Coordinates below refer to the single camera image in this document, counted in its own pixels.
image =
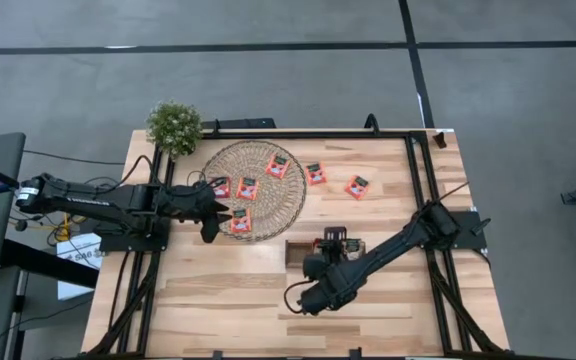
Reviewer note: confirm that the orange peach tea packet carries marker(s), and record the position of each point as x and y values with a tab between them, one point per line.
247	188
357	187
241	220
277	166

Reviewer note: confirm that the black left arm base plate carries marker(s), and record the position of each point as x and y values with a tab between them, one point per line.
128	244

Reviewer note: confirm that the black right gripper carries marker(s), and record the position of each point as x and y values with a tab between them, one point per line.
338	252

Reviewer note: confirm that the round woven placemat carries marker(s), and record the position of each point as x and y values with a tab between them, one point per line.
268	210

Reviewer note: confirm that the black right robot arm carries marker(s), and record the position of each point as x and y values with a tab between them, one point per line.
383	250

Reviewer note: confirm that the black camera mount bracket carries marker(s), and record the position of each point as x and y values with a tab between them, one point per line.
372	122

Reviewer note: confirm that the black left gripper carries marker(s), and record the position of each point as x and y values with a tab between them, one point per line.
188	214

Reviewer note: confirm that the red strawberry tea packet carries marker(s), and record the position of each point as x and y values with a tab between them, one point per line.
223	187
315	173

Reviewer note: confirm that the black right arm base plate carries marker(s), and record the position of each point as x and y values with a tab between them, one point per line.
470	235

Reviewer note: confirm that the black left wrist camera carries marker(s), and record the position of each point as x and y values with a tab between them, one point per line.
188	195

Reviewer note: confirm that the small brown clip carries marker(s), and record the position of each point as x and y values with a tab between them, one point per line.
439	140

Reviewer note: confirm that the white paper sheet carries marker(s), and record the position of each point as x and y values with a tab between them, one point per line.
80	250

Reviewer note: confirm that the wooden tea organiser box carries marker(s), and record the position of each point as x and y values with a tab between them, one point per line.
298	255

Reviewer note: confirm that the green plant in black pot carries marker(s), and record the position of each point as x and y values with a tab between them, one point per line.
174	127

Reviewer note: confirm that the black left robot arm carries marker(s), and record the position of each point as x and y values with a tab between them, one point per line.
93	200

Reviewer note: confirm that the black bar behind table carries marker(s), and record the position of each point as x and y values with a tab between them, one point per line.
240	123

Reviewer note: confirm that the beige vanilla tea packet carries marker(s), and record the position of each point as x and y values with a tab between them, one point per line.
354	246

